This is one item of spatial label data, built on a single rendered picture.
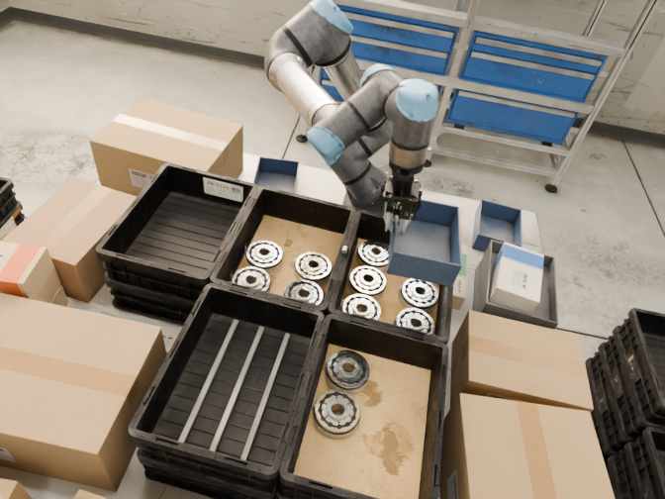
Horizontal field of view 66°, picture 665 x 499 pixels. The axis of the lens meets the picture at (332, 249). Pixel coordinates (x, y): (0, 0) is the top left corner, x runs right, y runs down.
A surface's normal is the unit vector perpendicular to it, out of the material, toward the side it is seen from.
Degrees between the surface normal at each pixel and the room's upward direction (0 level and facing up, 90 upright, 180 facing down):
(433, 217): 90
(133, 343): 0
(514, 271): 0
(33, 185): 0
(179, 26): 90
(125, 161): 90
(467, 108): 90
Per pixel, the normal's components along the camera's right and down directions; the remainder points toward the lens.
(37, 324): 0.12, -0.69
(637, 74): -0.16, 0.69
